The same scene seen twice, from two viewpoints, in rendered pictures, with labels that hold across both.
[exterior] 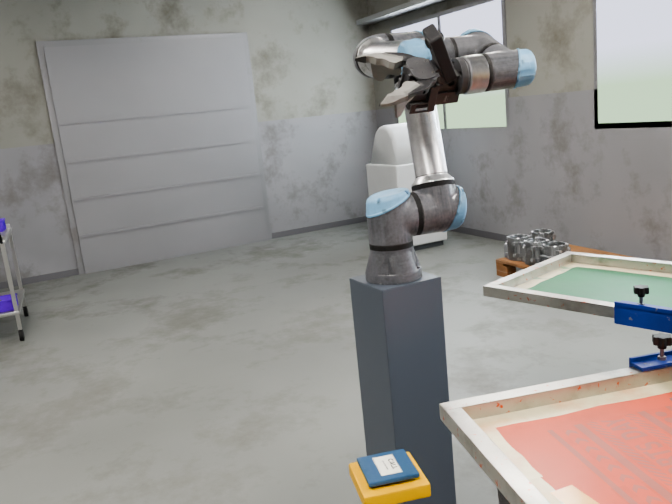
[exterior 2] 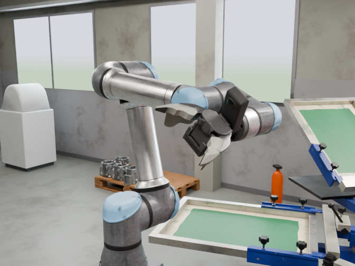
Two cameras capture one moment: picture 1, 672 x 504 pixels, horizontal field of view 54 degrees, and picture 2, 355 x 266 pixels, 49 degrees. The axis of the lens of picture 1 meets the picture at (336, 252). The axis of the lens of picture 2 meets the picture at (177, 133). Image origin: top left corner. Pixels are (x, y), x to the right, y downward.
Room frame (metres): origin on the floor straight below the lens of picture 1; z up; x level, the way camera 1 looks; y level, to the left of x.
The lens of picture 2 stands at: (0.66, 0.28, 1.84)
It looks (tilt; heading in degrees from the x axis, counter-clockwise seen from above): 11 degrees down; 329
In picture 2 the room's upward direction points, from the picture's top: straight up
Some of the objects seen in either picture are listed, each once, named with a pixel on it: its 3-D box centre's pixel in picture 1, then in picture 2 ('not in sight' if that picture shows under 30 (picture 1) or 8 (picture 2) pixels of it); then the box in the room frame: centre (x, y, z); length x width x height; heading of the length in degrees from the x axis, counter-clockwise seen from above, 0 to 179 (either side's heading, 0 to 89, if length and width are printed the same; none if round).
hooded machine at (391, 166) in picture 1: (404, 185); (26, 125); (7.66, -0.87, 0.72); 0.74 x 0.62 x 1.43; 24
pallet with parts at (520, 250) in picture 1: (582, 259); (147, 175); (5.49, -2.12, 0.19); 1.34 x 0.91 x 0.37; 26
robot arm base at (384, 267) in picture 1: (392, 259); (123, 252); (1.70, -0.15, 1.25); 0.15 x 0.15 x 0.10
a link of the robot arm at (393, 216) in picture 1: (391, 215); (123, 216); (1.70, -0.15, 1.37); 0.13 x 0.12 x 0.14; 105
